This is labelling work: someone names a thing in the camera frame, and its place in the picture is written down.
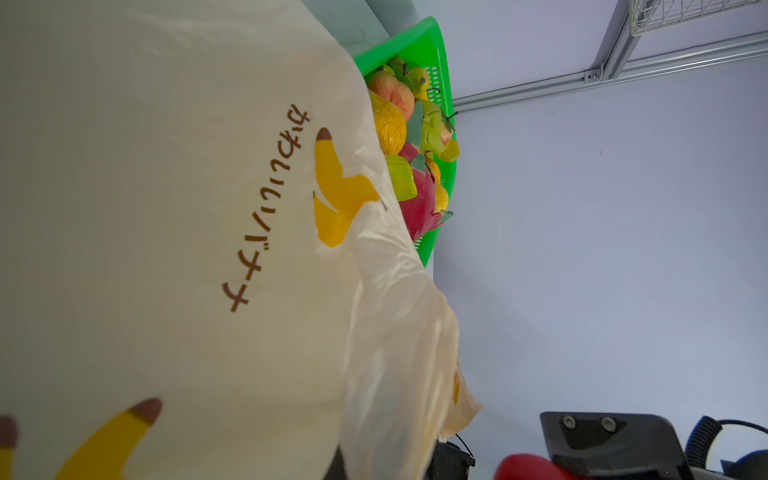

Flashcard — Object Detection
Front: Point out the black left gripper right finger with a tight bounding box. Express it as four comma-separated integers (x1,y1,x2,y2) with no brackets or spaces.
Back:
540,411,694,479

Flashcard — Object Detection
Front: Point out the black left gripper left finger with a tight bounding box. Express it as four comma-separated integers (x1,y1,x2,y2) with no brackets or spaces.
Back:
424,442,476,480

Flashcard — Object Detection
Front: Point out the red fake fruit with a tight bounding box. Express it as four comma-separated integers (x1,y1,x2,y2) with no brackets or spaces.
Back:
493,454,578,480

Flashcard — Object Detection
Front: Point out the cream banana print plastic bag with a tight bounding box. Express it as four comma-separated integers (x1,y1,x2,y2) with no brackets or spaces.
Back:
1,1,479,479

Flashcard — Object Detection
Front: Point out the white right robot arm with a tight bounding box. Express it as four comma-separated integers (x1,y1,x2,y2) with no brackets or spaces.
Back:
540,411,767,479

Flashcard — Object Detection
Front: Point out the pink fake dragon fruit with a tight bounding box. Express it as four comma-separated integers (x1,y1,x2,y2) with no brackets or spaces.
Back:
400,153,449,241

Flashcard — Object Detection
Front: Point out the fake peach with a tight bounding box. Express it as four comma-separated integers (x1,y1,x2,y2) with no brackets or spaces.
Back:
367,71,415,121

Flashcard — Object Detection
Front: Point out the green plastic fruit basket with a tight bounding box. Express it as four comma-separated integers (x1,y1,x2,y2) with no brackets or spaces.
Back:
354,17,460,265

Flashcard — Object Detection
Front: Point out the aluminium frame post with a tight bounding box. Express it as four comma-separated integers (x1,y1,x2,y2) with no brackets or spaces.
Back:
453,1,767,113

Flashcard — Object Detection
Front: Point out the white wire wall basket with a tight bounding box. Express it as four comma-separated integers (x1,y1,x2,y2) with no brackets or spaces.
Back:
628,0,761,37

